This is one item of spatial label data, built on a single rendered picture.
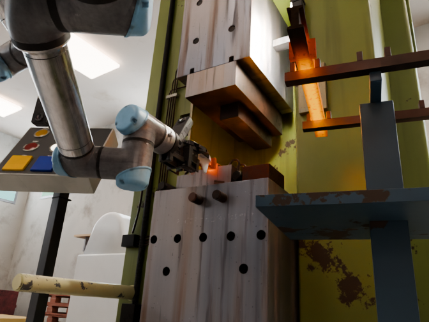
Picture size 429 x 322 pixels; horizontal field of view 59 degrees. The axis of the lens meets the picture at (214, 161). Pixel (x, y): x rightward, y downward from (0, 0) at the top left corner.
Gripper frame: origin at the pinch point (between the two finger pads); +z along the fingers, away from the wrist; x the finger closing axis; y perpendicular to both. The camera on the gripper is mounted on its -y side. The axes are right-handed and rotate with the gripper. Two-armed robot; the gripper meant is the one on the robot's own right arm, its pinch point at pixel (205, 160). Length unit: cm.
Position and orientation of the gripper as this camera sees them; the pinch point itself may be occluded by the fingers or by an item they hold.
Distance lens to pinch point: 116.8
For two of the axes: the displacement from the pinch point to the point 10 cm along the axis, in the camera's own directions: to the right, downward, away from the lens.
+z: 5.0, 3.5, 7.9
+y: -0.6, 9.3, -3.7
